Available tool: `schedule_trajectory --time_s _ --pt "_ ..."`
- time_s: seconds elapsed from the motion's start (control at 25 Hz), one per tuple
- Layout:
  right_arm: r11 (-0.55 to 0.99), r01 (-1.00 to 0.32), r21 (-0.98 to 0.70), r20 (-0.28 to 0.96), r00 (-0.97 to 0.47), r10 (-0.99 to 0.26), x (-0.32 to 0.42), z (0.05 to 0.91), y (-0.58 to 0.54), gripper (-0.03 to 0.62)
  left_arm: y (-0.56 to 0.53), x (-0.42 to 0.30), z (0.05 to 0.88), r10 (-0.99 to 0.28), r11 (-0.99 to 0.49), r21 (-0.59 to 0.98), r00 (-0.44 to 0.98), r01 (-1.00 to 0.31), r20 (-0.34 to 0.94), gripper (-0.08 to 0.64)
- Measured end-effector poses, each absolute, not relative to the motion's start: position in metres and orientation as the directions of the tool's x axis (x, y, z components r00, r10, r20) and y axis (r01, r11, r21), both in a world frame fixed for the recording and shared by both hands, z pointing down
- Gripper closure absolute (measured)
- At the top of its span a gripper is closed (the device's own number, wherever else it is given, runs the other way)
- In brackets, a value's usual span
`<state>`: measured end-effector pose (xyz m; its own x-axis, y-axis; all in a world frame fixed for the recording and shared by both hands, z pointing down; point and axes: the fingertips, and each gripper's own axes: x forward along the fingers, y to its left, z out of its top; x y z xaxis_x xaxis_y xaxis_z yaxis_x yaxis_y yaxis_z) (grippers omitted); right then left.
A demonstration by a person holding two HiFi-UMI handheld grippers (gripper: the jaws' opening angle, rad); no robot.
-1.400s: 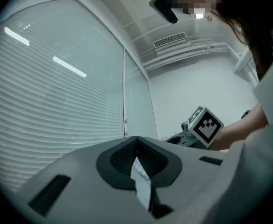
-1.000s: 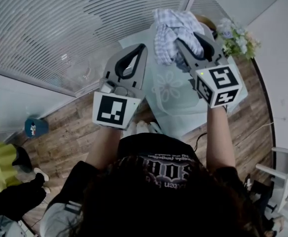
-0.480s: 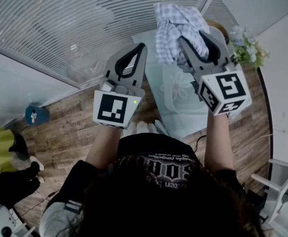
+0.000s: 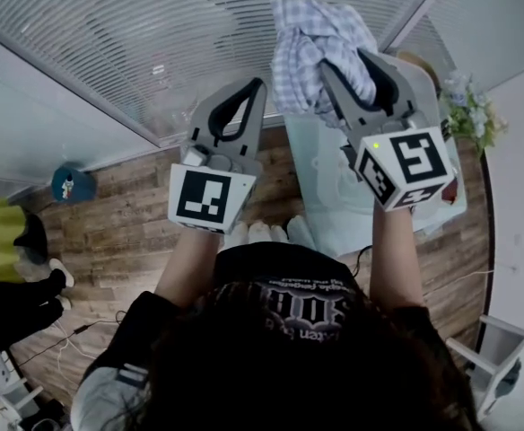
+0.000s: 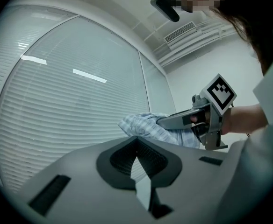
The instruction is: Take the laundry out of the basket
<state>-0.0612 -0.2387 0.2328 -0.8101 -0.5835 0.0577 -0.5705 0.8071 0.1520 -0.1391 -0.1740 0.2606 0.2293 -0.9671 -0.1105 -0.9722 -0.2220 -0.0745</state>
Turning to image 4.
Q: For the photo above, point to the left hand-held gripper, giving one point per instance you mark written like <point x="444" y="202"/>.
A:
<point x="203" y="196"/>

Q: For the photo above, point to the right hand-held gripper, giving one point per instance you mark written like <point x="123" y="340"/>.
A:
<point x="414" y="160"/>

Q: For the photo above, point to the blue checked clothes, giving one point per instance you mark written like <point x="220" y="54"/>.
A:
<point x="302" y="61"/>

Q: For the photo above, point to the clear plastic tray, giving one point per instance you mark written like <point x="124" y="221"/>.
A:
<point x="325" y="169"/>

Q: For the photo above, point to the person's right forearm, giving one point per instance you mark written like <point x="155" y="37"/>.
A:
<point x="396" y="258"/>

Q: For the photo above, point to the person's left forearm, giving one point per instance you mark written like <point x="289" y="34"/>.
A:
<point x="188" y="267"/>

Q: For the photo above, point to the flower bouquet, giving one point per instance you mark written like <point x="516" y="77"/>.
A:
<point x="473" y="110"/>

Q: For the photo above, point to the person's white slipper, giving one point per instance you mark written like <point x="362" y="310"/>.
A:
<point x="248" y="234"/>
<point x="295" y="231"/>

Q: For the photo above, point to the window blinds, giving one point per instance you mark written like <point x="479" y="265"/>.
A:
<point x="132" y="47"/>

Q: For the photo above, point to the person's black printed shirt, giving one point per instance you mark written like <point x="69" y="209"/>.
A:
<point x="284" y="263"/>

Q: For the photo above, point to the blue printed cap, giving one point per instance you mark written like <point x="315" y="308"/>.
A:
<point x="71" y="184"/>

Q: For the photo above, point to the white rack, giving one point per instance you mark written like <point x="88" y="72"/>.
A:
<point x="491" y="357"/>

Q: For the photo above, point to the white window frame post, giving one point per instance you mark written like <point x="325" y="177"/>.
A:
<point x="419" y="11"/>

